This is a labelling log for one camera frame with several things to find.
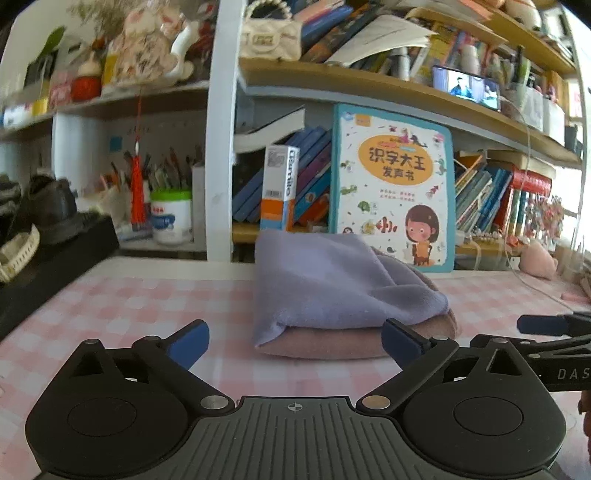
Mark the pen holder with pens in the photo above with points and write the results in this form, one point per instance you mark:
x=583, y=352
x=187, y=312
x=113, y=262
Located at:
x=161, y=175

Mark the red round ornament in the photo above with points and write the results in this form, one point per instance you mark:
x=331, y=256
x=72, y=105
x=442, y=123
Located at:
x=85, y=87

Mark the floral ceramic teapot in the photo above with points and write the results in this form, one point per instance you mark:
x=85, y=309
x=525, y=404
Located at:
x=143, y=50

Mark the thick red book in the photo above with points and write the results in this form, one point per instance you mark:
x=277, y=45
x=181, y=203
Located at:
x=531, y=182

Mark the white and orange carton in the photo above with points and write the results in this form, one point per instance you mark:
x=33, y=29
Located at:
x=277, y=184

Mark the red tassel ornament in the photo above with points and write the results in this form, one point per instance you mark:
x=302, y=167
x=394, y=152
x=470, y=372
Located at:
x=137, y=184

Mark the black box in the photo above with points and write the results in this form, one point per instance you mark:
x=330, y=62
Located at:
x=55, y=277

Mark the row of blue books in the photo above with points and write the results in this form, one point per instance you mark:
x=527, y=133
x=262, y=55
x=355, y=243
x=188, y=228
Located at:
x=309, y=184

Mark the pink plush toy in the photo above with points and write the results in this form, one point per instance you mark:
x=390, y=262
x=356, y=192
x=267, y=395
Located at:
x=538, y=259

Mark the row of thin children's books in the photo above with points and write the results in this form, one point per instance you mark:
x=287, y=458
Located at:
x=480, y=194

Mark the pink checkered tablecloth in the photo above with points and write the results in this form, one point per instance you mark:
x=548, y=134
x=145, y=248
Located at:
x=138, y=300

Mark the smartphone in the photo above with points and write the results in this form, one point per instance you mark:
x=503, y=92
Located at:
x=466, y=87

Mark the black leather shoe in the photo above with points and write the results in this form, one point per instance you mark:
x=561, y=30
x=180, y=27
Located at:
x=9, y=203
x=51, y=207

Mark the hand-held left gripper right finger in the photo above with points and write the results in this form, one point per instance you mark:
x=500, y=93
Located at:
x=399, y=339

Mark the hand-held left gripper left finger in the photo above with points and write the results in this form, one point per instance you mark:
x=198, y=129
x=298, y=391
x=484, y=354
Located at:
x=191, y=341

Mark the messy pile of books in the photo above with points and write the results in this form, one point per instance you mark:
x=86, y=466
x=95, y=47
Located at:
x=351, y=27

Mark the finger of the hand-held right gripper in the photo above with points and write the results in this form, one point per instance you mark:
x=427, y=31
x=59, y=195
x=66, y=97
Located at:
x=545, y=324

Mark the teal children's picture book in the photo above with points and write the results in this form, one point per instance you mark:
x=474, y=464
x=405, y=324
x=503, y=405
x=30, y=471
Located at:
x=392, y=184

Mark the white jar with green lid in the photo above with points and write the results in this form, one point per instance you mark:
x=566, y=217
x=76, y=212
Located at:
x=171, y=221

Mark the colourful paper flower decoration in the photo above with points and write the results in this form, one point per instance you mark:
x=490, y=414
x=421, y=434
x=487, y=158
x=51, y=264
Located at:
x=545, y=217

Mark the white bookshelf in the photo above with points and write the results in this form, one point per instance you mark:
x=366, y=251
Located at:
x=221, y=138

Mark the purple towel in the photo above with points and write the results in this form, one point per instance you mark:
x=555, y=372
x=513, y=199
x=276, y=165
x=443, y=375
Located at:
x=323, y=286

